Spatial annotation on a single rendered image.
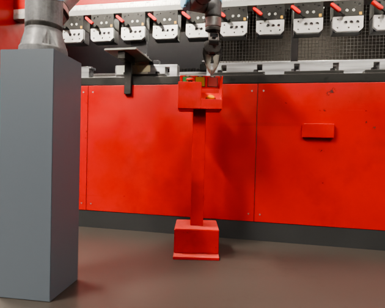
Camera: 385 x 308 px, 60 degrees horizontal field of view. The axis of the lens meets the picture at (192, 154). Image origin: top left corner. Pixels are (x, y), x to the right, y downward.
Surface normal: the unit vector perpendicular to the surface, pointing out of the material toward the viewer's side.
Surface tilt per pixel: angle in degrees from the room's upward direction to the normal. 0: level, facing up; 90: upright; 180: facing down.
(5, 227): 90
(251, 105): 90
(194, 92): 90
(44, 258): 90
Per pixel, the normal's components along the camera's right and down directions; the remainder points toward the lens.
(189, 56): -0.20, 0.02
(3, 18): 0.98, 0.03
